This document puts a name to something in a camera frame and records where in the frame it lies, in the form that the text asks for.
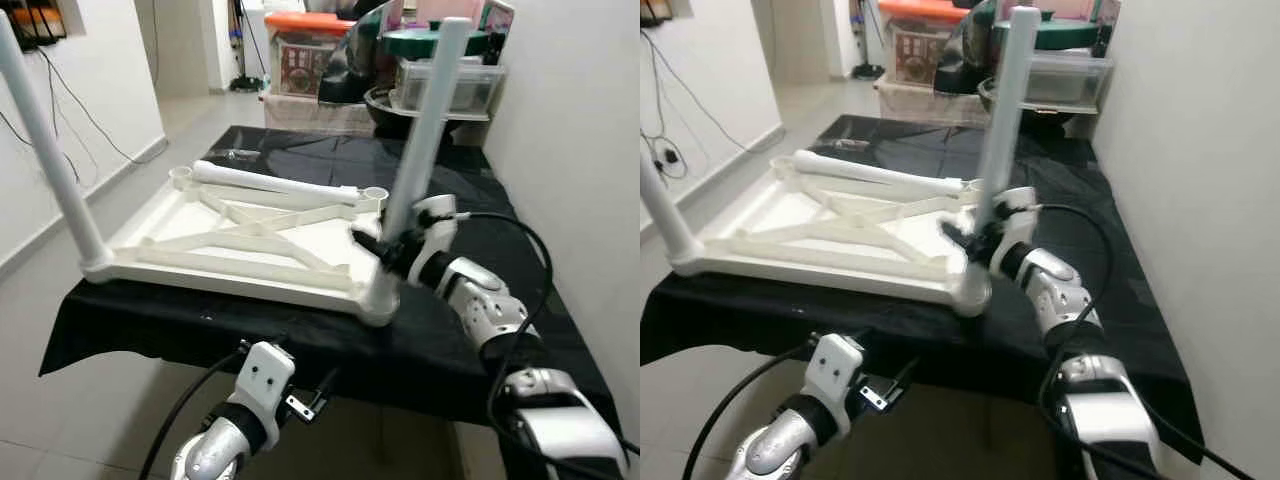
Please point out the white plastic table top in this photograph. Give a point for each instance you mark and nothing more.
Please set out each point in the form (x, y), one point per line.
(180, 225)
(780, 215)

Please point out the white plastic table leg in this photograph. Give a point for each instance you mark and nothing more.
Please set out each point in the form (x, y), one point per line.
(665, 215)
(1005, 120)
(880, 172)
(430, 130)
(280, 183)
(50, 160)

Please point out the pink plastic storage box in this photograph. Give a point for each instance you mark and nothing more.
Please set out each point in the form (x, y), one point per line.
(420, 12)
(1070, 10)

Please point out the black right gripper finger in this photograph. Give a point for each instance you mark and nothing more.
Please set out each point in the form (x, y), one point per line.
(372, 248)
(958, 238)

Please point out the black plastic table cover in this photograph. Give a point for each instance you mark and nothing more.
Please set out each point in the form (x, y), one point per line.
(850, 330)
(250, 335)

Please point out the clear plastic storage container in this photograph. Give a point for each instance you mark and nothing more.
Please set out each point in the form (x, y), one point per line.
(460, 88)
(1075, 80)

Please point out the black power adapter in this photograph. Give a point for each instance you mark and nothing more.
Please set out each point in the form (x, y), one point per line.
(667, 160)

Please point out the green round lid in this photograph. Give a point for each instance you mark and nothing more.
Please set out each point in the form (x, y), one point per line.
(1065, 34)
(410, 42)

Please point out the black round basin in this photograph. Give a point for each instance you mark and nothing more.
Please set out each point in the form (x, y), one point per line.
(1060, 118)
(385, 120)

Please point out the storage box with orange lid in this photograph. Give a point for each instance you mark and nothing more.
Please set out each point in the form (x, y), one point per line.
(300, 60)
(915, 50)

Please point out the colourful picture book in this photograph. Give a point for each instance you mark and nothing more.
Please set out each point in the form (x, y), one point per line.
(499, 17)

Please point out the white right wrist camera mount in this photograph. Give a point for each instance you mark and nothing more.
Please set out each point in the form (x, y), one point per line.
(435, 225)
(1018, 215)

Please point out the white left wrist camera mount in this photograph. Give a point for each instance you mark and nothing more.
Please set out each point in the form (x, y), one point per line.
(268, 375)
(838, 370)

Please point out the clear tape strip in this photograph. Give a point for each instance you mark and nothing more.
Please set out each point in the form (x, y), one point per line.
(850, 146)
(243, 154)

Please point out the black and teal mop head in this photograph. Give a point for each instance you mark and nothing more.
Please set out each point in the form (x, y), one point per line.
(246, 84)
(862, 71)

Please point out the black bag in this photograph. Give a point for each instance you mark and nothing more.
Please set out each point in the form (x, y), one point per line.
(350, 60)
(970, 50)

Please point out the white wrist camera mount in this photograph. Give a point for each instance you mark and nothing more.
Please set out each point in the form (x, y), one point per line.
(1018, 215)
(435, 225)
(838, 370)
(268, 375)

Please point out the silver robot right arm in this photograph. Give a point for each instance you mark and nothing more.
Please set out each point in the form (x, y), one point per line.
(1060, 290)
(480, 300)

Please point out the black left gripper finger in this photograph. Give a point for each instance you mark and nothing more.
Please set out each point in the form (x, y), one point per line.
(329, 390)
(900, 380)

